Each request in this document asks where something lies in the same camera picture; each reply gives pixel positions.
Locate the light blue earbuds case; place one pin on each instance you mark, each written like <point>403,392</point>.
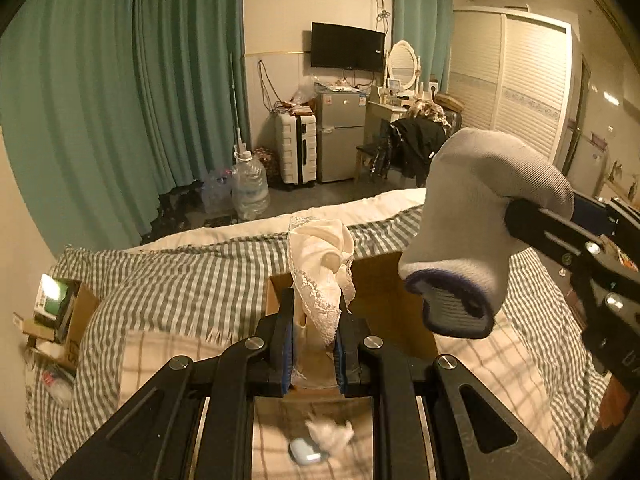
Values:
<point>305,452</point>

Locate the open cardboard box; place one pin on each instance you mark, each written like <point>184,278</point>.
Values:
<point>391,312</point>

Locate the white lace cloth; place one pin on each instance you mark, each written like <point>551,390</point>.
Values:
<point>320,256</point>

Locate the black jacket on chair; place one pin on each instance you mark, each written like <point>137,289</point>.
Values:
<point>412,143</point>

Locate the small cardboard box with clutter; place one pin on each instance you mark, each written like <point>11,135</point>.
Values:
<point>61,314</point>

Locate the black wall television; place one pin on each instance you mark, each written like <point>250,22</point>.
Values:
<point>346,48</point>

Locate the green curtain right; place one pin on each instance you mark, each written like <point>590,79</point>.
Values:
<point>426,25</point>

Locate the green curtain left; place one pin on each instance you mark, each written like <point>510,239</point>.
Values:
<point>108,104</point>

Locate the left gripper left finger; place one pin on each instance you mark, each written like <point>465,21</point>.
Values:
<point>260,365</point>

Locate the white unicorn figurine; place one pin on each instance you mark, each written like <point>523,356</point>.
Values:
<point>329,436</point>

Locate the white suitcase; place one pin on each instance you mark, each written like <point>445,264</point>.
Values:
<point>297,148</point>

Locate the white louvered wardrobe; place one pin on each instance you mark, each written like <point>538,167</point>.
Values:
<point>513,71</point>

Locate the green curtain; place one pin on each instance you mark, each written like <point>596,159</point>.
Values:
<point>108,104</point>
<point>426,25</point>

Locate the white oval vanity mirror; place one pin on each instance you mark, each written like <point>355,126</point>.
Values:
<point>403,66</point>

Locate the large clear water bottle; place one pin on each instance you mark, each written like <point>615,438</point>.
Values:
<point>250,192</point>

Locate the green checked duvet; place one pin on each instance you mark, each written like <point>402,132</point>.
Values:
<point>199,291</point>

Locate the beige plaid blanket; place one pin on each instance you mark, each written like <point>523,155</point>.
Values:
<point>320,409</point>

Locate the silver mini fridge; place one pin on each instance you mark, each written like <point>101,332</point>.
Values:
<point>340,125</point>

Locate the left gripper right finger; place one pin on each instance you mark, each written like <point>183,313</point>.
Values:
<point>367,366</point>

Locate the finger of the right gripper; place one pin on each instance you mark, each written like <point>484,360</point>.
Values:
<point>549,233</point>
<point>453,306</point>

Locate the grey white sock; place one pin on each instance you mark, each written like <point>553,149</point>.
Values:
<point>463,244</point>

